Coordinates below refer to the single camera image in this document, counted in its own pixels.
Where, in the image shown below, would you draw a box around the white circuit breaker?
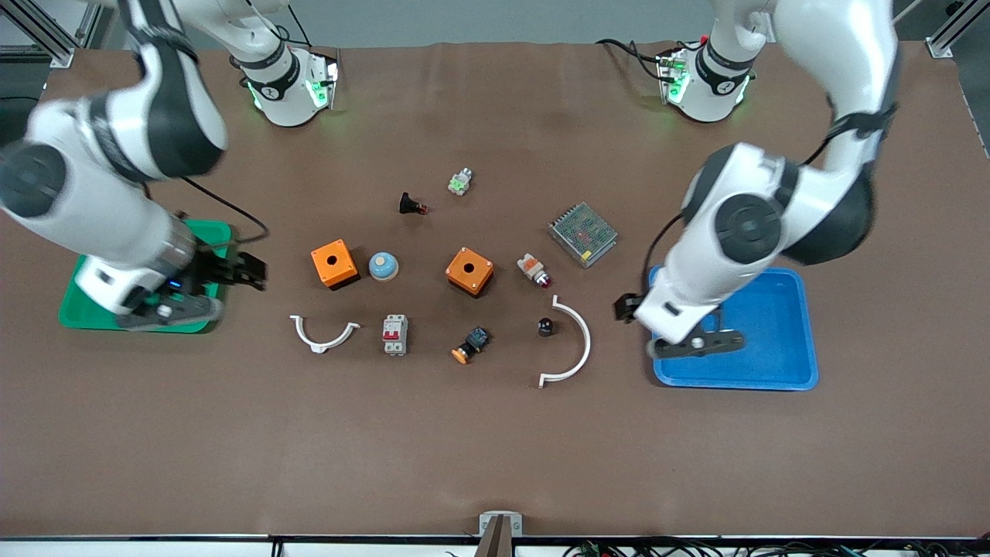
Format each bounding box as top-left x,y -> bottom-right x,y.
383,313 -> 409,357

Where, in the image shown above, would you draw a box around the green plastic tray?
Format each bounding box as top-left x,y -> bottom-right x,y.
59,220 -> 234,334

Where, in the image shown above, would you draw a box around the large white curved clamp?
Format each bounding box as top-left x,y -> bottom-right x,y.
538,295 -> 593,388

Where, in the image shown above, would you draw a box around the orange box with hole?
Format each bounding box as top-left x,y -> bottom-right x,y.
311,238 -> 361,292
445,247 -> 495,298

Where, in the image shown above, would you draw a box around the metal mesh power supply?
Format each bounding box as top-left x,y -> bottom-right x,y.
548,202 -> 619,268

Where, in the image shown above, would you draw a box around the small white curved clamp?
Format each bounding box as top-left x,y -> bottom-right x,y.
289,313 -> 361,354

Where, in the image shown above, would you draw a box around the blue plastic tray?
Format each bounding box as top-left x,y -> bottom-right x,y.
650,266 -> 820,391

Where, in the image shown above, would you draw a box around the red white indicator light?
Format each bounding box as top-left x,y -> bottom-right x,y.
517,252 -> 554,289

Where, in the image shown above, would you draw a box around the orange pushbutton with black body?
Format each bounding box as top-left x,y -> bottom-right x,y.
451,326 -> 492,365

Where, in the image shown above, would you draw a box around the brown table mat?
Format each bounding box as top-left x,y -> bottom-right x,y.
0,40 -> 990,539

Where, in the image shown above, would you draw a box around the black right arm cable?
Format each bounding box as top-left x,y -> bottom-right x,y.
143,176 -> 270,252

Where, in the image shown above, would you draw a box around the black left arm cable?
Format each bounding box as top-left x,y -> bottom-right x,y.
642,101 -> 898,299

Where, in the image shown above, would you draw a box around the tangled cables under table edge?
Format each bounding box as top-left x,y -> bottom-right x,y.
561,540 -> 990,557

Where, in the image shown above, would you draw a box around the black cable at arm base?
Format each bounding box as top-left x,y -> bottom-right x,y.
596,35 -> 701,83
267,22 -> 314,52

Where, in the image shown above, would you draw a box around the grey metal table bracket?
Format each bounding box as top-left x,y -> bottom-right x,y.
479,511 -> 524,557

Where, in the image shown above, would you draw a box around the aluminium frame profile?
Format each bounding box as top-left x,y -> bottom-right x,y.
924,0 -> 990,60
0,0 -> 105,69

